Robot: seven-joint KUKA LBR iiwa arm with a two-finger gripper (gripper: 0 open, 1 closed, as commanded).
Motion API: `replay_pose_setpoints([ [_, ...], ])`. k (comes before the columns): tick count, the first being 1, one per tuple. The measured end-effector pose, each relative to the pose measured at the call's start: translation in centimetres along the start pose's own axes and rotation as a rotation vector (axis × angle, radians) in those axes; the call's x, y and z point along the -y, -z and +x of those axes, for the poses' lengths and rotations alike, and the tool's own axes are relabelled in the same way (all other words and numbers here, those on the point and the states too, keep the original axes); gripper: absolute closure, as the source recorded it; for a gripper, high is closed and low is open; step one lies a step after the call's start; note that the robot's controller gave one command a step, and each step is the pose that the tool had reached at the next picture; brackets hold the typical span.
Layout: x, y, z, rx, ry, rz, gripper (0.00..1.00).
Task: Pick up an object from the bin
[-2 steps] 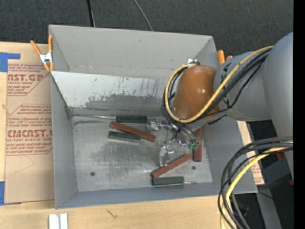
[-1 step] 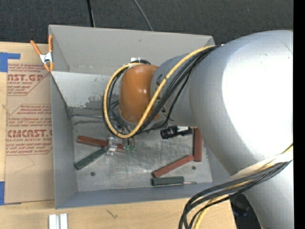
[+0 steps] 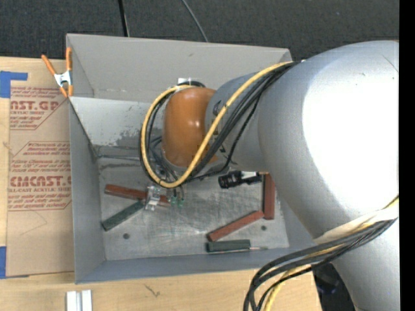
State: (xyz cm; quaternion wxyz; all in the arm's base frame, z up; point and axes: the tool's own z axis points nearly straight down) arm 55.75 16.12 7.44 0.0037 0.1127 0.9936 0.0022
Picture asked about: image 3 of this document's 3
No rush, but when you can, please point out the dark green flat block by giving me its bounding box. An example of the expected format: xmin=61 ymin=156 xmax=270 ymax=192
xmin=101 ymin=200 xmax=146 ymax=232
xmin=206 ymin=238 xmax=252 ymax=254

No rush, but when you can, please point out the black cylinder on white bracket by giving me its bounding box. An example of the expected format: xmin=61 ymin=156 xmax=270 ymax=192
xmin=218 ymin=170 xmax=263 ymax=190

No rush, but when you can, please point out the grey metal bin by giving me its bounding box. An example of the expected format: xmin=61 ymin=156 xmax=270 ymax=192
xmin=65 ymin=33 xmax=318 ymax=285

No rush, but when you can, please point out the brown cardboard board red print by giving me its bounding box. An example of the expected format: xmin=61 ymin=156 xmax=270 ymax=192
xmin=0 ymin=56 xmax=76 ymax=279

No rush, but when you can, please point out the red-brown flat block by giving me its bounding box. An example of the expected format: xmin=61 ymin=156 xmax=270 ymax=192
xmin=104 ymin=183 xmax=171 ymax=207
xmin=206 ymin=210 xmax=265 ymax=243
xmin=262 ymin=172 xmax=276 ymax=221

